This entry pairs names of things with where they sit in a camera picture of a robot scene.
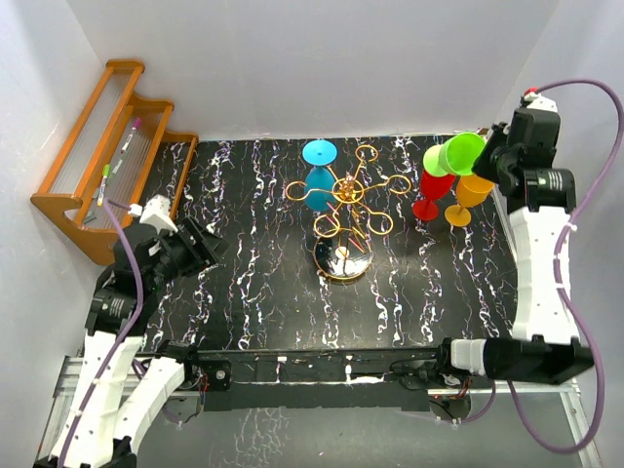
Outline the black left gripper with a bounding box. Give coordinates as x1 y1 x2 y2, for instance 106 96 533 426
147 214 232 288

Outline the yellow wine glass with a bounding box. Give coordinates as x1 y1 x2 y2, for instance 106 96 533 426
445 175 494 227

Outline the green wine glass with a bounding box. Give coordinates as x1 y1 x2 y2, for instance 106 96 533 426
423 133 486 177

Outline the red wine glass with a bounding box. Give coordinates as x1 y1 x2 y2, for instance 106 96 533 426
411 170 455 221

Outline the blue wine glass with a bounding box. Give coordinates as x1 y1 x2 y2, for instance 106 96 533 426
302 139 337 212

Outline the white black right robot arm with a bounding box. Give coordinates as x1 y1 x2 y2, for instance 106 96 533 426
434 105 595 387

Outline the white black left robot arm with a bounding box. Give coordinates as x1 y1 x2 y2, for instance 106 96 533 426
34 216 228 467

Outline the wooden tiered shelf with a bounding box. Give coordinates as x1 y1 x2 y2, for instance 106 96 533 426
30 58 199 265

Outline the green capped marker pen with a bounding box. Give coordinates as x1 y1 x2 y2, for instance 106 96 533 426
97 164 110 207

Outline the purple capped marker pen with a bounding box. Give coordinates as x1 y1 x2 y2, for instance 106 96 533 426
120 118 141 154

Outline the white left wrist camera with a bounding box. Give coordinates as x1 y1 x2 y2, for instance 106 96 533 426
128 195 178 234

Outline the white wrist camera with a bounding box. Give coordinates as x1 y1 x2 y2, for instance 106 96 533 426
518 88 559 114
128 195 178 234

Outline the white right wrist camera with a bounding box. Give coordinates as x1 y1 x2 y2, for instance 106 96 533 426
518 88 559 114

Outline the gold wire glass rack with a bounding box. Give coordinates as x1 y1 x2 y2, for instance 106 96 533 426
285 144 411 283

